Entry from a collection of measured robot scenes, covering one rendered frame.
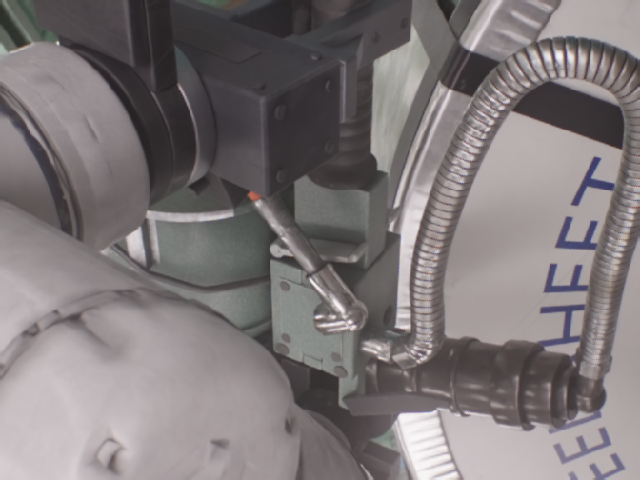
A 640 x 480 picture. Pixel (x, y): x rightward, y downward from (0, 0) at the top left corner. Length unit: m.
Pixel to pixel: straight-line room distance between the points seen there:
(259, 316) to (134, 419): 0.41
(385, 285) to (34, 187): 0.31
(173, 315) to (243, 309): 0.37
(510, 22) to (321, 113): 0.32
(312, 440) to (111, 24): 0.17
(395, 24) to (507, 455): 0.57
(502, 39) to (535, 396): 0.25
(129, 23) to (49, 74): 0.04
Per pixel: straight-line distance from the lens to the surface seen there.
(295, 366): 0.72
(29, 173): 0.36
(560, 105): 0.76
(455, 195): 0.52
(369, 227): 0.57
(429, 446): 0.95
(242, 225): 0.58
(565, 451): 1.00
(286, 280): 0.60
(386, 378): 0.70
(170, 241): 0.59
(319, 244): 0.58
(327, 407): 0.69
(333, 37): 0.47
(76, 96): 0.38
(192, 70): 0.41
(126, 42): 0.38
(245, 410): 0.25
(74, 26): 0.41
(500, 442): 0.97
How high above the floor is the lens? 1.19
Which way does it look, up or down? 10 degrees up
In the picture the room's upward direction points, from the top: 114 degrees counter-clockwise
